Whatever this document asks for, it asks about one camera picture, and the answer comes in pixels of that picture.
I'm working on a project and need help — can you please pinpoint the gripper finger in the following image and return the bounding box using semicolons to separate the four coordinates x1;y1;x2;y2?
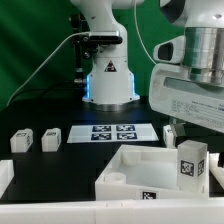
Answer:
218;152;224;168

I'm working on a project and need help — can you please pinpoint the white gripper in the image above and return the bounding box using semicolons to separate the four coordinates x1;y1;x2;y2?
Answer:
149;63;224;137

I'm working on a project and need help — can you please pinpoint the white square tabletop part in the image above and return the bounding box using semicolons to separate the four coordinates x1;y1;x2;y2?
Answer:
95;145;209;200

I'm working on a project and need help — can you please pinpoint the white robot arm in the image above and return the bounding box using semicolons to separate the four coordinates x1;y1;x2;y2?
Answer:
70;0;224;134

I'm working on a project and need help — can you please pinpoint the white sheet with markers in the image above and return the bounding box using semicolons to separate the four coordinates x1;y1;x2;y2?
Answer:
67;123;159;143

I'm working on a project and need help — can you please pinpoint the white right wall fixture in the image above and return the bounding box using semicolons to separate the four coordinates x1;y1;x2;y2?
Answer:
209;153;224;189

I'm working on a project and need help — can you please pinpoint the white wall fixture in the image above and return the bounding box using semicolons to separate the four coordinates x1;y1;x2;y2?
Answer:
0;160;14;198
209;153;224;189
0;198;224;224

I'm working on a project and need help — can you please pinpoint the white front wall fixture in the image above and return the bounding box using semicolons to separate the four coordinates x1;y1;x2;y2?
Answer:
0;198;224;224

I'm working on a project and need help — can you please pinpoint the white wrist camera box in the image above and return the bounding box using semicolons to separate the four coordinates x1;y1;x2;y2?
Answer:
153;35;186;64

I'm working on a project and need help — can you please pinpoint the black camera stand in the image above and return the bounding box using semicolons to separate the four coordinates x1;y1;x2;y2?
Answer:
68;13;98;100

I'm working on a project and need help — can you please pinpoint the white cable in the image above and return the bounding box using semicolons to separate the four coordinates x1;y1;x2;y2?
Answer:
6;31;90;107

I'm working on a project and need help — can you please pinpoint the black cable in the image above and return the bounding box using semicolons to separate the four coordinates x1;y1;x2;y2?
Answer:
6;85;84;108

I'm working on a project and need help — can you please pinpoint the white left wall fixture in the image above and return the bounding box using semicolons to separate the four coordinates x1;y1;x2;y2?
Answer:
0;160;14;198

